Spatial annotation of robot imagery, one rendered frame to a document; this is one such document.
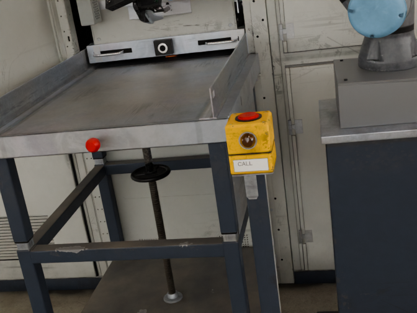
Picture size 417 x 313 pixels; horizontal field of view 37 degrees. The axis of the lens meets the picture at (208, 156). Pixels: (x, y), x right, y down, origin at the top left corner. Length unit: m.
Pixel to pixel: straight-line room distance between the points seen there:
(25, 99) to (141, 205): 0.70
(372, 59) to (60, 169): 1.21
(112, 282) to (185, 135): 0.90
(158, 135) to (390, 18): 0.56
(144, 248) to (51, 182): 0.84
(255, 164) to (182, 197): 1.09
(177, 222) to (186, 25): 0.70
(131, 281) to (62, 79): 0.70
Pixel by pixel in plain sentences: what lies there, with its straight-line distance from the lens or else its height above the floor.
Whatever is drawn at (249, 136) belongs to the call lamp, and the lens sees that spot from 1.11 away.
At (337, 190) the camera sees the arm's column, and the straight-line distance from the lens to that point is 1.54.
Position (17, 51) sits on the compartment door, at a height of 0.96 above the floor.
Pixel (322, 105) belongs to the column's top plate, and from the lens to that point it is 1.72.
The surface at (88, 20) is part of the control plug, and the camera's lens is 2.05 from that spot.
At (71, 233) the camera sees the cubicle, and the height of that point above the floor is 0.25.
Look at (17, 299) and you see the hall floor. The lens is 2.60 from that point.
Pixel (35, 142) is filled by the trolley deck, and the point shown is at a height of 0.82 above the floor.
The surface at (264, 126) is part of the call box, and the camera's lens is 1.11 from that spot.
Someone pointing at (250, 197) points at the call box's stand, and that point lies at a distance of 1.19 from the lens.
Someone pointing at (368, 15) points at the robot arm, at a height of 1.02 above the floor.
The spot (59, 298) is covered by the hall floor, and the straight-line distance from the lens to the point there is 2.51.
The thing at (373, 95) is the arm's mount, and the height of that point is 0.82.
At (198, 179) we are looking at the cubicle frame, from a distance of 2.17.
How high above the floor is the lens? 1.23
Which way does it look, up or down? 20 degrees down
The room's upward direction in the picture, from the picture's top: 8 degrees counter-clockwise
